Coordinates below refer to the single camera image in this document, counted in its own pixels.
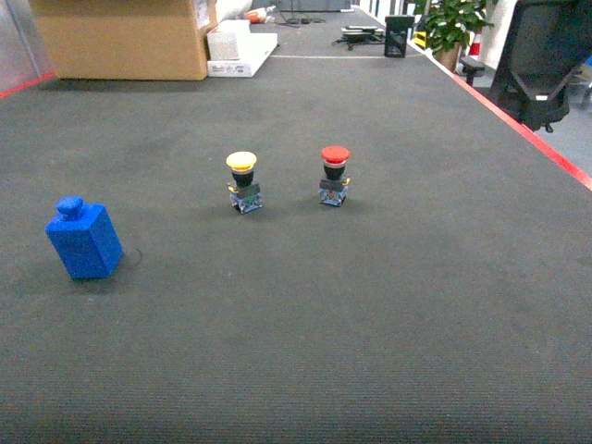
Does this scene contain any black office chair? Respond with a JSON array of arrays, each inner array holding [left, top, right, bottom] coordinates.
[[487, 1, 591, 132]]

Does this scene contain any black box on table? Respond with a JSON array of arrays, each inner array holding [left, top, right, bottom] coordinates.
[[384, 15, 414, 58]]

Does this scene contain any potted green plant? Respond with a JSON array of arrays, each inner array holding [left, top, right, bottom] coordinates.
[[412, 0, 494, 72]]

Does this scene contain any black folded stand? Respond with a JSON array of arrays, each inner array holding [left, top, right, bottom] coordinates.
[[331, 26, 386, 51]]

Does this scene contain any white flat box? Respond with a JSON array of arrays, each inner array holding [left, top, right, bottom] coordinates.
[[207, 32, 278, 78]]

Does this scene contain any yellow mushroom push button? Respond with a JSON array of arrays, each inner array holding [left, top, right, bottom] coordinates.
[[226, 151, 262, 215]]

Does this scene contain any red mushroom push button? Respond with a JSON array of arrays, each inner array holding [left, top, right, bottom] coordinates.
[[318, 145, 351, 207]]

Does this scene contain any blue block part with knob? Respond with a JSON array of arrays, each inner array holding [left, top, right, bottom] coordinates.
[[45, 195, 123, 279]]

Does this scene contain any small white box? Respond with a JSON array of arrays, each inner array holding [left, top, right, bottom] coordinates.
[[206, 19, 251, 61]]

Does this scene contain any large cardboard box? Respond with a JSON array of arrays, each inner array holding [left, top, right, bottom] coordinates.
[[30, 1, 216, 80]]

